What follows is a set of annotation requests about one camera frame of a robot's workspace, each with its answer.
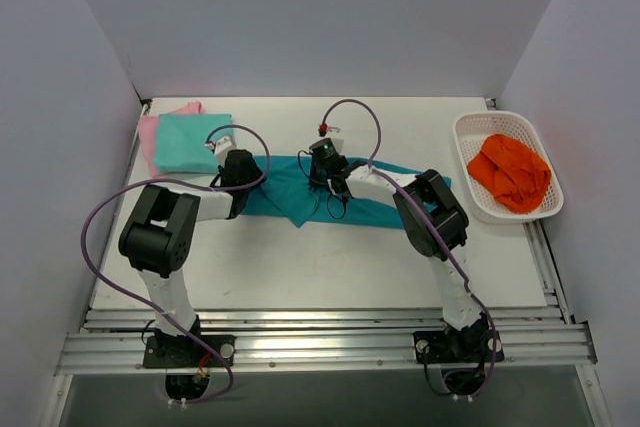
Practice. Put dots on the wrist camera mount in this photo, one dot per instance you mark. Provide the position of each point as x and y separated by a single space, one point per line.
221 146
334 134

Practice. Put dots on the aluminium rail frame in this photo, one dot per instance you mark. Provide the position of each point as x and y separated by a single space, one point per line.
334 297

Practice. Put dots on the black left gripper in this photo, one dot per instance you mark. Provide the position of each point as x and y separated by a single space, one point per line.
248 179

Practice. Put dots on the orange t-shirt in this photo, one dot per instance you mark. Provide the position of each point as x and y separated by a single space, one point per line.
514 175

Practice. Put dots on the teal t-shirt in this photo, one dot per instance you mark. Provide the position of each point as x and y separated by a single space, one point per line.
286 193

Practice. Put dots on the folded mint t-shirt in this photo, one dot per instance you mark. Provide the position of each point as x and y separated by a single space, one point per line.
180 142

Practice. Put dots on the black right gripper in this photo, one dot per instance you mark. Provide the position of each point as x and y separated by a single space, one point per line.
322 167

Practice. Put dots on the white perforated plastic basket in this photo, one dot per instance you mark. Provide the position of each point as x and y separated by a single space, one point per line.
469 132

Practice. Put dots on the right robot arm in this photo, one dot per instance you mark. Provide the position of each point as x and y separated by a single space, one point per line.
433 220

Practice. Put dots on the folded pink t-shirt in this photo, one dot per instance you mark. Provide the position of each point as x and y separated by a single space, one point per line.
147 129

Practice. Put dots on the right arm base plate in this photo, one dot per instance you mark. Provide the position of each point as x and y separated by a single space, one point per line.
452 347

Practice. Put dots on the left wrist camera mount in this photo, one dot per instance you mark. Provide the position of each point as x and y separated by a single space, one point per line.
221 146

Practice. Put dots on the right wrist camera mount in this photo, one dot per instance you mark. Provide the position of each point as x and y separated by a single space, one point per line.
334 134

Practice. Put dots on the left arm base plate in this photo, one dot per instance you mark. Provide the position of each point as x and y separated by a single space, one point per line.
163 351

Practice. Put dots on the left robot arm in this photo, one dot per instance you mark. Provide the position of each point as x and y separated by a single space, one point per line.
157 236

